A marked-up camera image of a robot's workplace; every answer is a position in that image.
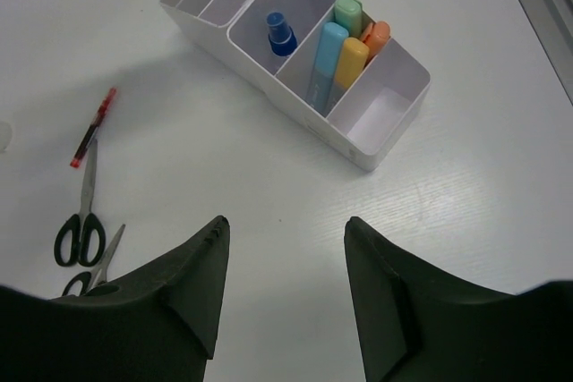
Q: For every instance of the yellow highlighter cap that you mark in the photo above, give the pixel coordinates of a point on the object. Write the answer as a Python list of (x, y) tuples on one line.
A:
[(352, 60)]

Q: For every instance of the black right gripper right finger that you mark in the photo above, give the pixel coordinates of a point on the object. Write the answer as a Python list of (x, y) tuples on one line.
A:
[(417, 322)]

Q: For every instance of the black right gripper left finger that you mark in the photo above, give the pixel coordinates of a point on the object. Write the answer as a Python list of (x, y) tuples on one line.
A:
[(157, 323)]

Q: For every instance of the small black scissors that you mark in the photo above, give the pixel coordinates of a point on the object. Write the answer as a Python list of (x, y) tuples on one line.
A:
[(98, 275)]

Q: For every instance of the white organizer box right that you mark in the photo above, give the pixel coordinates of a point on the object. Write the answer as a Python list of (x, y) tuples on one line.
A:
[(363, 122)]

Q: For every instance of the clear tape roll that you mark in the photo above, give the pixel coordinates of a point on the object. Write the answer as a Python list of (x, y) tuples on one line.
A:
[(6, 135)]

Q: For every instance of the large black scissors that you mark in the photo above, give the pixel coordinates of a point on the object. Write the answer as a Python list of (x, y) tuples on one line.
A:
[(84, 223)]

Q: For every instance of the blue spray bottle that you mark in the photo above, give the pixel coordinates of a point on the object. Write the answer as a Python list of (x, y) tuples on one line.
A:
[(281, 37)]

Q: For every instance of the orange highlighter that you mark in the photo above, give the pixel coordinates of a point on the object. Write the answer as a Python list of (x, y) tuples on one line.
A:
[(375, 36)]

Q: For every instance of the green highlighter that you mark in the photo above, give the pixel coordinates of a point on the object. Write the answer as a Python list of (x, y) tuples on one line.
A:
[(349, 14)]

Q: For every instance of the red pen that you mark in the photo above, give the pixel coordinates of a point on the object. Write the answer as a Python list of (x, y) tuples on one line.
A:
[(95, 124)]

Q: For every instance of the blue highlighter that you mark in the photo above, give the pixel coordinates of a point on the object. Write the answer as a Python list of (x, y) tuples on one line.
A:
[(325, 64)]

